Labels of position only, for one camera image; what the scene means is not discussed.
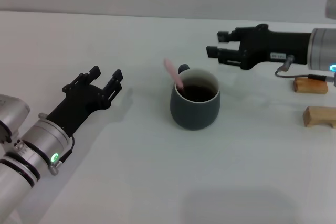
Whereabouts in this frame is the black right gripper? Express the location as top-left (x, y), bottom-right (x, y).
top-left (206, 24), bottom-right (313, 71)

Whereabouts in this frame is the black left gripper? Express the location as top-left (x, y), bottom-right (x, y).
top-left (46, 66), bottom-right (124, 137)

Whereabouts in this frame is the pink handled metal spoon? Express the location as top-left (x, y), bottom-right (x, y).
top-left (163, 58), bottom-right (184, 90)

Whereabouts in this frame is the dark grey ceramic cup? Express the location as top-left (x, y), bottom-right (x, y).
top-left (170, 63), bottom-right (221, 131)

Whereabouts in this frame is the dark coffee liquid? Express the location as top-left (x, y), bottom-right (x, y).
top-left (181, 84), bottom-right (217, 103)

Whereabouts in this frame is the reddish brown wooden block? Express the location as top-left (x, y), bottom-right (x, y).
top-left (293, 76), bottom-right (329, 95)

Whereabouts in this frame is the light notched wooden block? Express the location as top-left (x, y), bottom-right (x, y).
top-left (303, 106), bottom-right (336, 128)

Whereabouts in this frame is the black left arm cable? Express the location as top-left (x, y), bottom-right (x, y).
top-left (51, 136), bottom-right (76, 176)

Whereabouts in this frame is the grey right arm cable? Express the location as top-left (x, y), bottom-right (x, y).
top-left (275, 55), bottom-right (336, 86)

